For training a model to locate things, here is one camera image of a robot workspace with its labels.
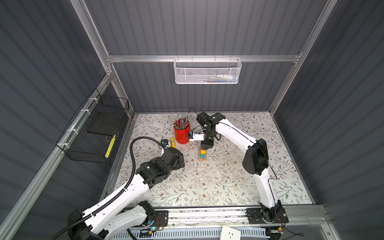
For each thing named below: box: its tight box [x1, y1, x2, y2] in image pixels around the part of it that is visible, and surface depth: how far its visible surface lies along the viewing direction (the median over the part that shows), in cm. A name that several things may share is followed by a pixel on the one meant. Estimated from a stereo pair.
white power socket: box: [219, 225, 241, 240], surface depth 68 cm
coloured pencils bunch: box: [173, 115, 191, 130], surface depth 98 cm
